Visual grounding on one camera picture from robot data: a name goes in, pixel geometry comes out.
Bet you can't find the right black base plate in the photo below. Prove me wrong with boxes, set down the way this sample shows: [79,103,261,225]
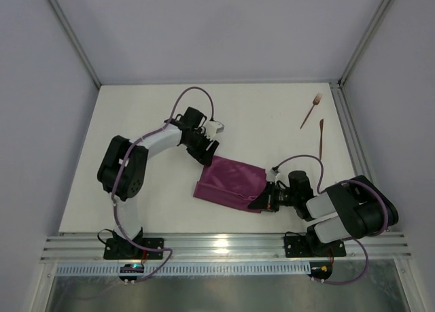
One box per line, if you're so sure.
[283,232,347,258]

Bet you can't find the aluminium frame post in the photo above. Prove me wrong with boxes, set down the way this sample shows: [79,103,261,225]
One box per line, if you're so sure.
[46,0,102,90]
[338,0,395,87]

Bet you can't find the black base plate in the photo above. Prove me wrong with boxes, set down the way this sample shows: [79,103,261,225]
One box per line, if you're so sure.
[103,237,164,260]
[283,232,347,258]

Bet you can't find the right controller board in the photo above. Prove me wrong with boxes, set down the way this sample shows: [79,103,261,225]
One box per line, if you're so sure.
[308,264,333,282]

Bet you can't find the purple satin napkin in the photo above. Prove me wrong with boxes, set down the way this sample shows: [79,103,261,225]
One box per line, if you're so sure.
[193,156,267,213]

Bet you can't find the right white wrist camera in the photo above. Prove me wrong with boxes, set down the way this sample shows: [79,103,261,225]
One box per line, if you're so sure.
[269,166,281,182]

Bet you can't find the aluminium rail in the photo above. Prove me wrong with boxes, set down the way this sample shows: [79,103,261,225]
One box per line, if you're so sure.
[328,81,389,232]
[40,232,412,263]

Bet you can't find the right side aluminium rail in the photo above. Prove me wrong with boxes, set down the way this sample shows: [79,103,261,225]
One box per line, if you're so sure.
[328,81,389,232]

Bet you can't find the left aluminium frame post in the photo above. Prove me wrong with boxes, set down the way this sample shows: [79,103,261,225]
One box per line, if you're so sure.
[46,0,102,90]

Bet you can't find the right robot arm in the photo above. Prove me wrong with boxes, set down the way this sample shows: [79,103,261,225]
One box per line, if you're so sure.
[247,171,399,252]

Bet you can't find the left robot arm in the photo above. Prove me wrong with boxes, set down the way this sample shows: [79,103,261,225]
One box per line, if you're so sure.
[97,107,224,249]

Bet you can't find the controller board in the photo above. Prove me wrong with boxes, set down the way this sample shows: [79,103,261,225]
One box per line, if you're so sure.
[118,263,144,283]
[308,264,333,282]

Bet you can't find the aluminium front rail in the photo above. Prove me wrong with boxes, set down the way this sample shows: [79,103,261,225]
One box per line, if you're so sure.
[40,232,412,263]

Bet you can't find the slotted grey cable duct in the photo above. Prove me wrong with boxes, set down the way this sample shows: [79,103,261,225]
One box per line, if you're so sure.
[55,261,311,277]

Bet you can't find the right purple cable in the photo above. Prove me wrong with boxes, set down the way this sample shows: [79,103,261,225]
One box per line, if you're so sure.
[275,154,390,286]

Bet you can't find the right aluminium frame post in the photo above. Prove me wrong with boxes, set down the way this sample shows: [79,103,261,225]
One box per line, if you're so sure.
[338,0,395,87]

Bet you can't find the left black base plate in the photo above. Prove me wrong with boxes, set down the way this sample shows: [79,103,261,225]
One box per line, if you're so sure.
[103,237,164,260]

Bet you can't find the left controller board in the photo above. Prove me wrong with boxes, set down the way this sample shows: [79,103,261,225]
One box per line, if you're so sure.
[118,263,144,283]

